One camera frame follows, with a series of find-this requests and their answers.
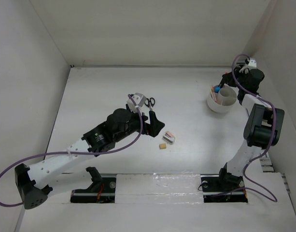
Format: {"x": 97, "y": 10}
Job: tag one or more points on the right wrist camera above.
{"x": 250, "y": 63}

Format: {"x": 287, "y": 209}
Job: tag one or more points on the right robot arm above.
{"x": 263, "y": 127}

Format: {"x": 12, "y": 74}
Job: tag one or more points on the pink eraser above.
{"x": 169, "y": 137}

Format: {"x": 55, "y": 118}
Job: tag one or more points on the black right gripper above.
{"x": 229, "y": 79}

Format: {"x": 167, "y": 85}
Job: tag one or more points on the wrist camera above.
{"x": 250, "y": 63}
{"x": 136, "y": 101}

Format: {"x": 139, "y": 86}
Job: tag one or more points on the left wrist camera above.
{"x": 136, "y": 101}

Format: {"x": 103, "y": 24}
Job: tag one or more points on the thin pink highlighter pen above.
{"x": 212, "y": 88}

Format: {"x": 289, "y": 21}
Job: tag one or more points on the small tan eraser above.
{"x": 162, "y": 146}

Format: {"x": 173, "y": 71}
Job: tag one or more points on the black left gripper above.
{"x": 152, "y": 128}

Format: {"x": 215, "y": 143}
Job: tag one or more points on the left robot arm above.
{"x": 35, "y": 183}

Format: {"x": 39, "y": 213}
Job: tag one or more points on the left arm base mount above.
{"x": 101, "y": 189}

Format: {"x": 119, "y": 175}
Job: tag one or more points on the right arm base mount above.
{"x": 222, "y": 188}

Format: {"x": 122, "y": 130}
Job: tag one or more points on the blue black thick highlighter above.
{"x": 217, "y": 88}

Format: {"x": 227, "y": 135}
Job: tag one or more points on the black handled scissors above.
{"x": 150, "y": 102}

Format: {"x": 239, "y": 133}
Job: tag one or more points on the white round compartment container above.
{"x": 226, "y": 98}

